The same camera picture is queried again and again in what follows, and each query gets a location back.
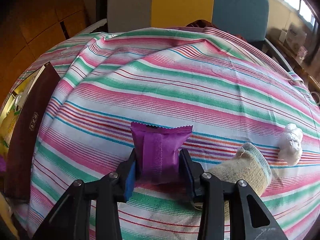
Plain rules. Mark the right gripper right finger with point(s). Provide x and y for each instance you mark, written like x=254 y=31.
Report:
x=249 y=218

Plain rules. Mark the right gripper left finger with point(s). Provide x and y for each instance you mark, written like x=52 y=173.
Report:
x=70 y=216

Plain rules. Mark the cream knitted sock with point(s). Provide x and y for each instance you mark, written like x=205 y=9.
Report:
x=248 y=164

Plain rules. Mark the purple snack packet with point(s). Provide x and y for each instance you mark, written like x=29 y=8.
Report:
x=157 y=151
x=2 y=164

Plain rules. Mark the gold tin box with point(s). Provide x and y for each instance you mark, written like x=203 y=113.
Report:
x=20 y=122

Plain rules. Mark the striped pink green bedspread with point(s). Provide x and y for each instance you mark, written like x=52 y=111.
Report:
x=227 y=90

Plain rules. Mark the white product box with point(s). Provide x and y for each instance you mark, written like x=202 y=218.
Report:
x=295 y=38

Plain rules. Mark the dark red cloth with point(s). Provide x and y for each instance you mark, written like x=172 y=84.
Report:
x=201 y=24

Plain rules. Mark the wooden wardrobe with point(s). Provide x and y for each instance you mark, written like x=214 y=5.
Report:
x=31 y=27

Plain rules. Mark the grey yellow blue headboard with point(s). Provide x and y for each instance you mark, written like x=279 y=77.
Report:
x=247 y=18

